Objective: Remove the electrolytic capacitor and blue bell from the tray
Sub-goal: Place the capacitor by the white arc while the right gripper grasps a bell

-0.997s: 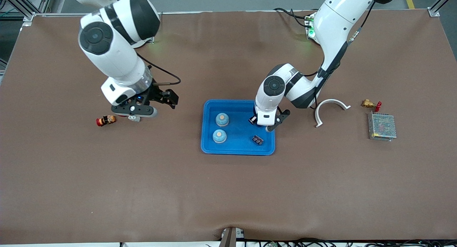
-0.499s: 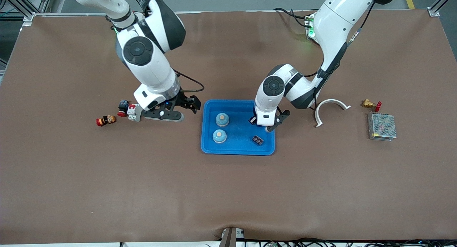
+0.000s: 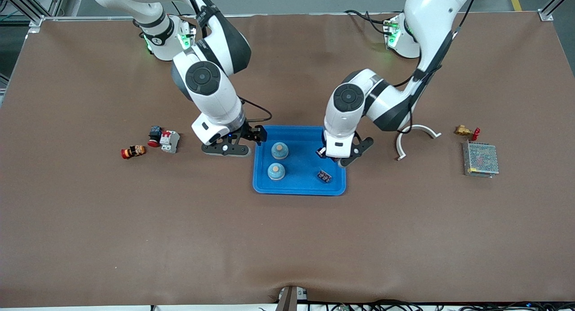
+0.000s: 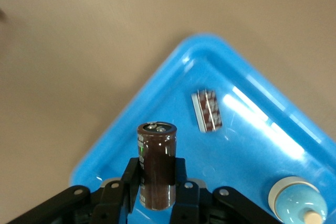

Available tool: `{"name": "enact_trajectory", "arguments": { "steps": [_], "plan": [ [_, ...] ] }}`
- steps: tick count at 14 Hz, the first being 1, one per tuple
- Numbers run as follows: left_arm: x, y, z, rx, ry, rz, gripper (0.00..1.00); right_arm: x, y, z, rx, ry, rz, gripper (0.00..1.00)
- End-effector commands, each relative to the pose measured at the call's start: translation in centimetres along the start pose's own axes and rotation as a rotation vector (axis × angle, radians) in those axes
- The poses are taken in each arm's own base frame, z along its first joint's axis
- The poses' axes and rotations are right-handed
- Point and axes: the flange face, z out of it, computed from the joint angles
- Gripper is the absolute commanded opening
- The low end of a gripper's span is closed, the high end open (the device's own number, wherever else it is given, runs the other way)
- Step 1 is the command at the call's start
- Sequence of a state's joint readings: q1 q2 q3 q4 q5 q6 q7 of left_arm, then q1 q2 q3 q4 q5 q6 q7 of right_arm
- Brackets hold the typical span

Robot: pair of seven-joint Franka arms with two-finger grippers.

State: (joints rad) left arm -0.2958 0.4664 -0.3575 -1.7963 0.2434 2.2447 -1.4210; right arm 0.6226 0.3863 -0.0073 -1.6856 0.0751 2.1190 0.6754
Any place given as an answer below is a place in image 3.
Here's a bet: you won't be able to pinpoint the blue plastic tray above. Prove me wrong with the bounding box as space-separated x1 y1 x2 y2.
252 125 347 196

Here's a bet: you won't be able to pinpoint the white red circuit breaker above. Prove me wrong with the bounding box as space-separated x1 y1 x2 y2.
159 130 181 154

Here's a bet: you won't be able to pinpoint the red orange push button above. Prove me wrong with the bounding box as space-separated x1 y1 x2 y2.
121 145 146 160

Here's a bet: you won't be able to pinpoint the white curved pipe clamp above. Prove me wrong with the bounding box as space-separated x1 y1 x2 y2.
396 124 442 161

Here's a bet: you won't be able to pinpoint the metal mesh power supply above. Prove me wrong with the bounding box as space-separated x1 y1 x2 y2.
462 140 500 178

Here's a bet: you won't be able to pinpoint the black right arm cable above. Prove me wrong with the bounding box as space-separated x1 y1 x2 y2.
182 0 274 124

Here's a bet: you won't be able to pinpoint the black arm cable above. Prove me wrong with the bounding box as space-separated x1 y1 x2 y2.
394 0 483 136
182 0 274 124

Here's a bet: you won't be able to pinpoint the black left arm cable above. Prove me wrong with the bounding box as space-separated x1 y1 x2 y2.
394 0 483 136

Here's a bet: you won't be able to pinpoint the brass valve red handle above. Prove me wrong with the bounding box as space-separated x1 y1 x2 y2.
454 125 481 142

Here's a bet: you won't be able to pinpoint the metal table edge bracket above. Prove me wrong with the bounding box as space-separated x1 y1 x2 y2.
275 286 309 311

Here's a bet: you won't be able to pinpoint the black cables along table edge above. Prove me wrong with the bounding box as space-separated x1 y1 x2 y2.
310 299 575 311

